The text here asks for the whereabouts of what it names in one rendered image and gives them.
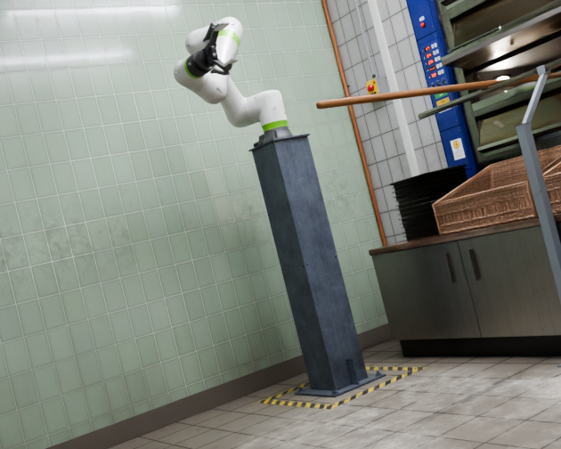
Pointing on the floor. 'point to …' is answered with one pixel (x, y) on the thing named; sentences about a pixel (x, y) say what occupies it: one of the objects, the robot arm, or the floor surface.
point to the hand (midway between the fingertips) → (229, 42)
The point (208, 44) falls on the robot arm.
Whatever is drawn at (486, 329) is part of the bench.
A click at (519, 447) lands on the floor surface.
